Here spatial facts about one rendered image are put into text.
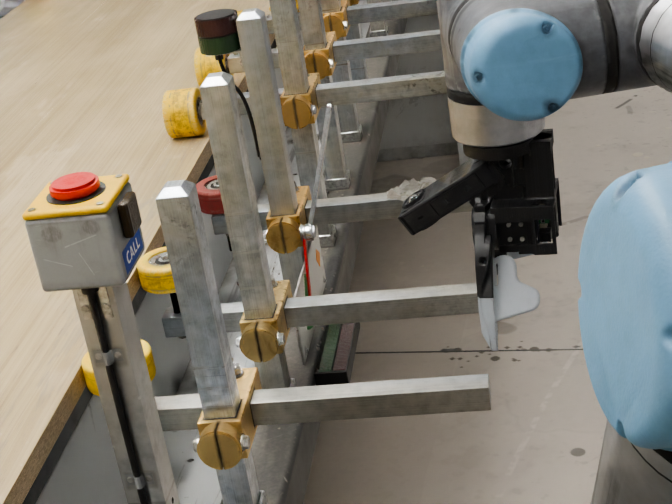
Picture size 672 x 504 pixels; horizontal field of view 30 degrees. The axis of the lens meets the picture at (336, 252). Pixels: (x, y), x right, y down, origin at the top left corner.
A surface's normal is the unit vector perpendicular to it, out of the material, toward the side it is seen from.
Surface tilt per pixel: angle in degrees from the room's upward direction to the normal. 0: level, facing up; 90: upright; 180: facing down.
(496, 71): 90
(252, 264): 90
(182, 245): 90
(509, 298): 57
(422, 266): 0
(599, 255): 84
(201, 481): 0
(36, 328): 0
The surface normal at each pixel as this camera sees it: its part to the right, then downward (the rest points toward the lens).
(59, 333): -0.15, -0.90
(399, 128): -0.11, 0.43
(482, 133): -0.40, 0.44
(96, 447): 0.98, -0.08
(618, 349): -0.99, 0.08
